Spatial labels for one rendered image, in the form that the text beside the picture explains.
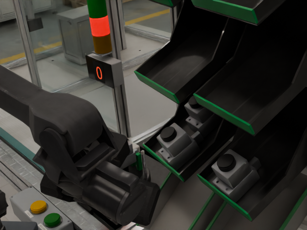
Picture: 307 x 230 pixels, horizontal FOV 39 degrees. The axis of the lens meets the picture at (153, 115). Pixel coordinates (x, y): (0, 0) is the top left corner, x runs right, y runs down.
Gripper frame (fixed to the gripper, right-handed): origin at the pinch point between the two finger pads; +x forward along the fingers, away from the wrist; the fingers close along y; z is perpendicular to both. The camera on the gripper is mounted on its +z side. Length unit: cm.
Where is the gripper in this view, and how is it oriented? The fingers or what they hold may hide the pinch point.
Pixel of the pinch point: (109, 197)
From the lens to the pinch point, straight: 72.7
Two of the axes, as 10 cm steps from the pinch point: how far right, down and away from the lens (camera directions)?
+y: -9.2, -2.0, 3.4
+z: 3.2, -8.9, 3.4
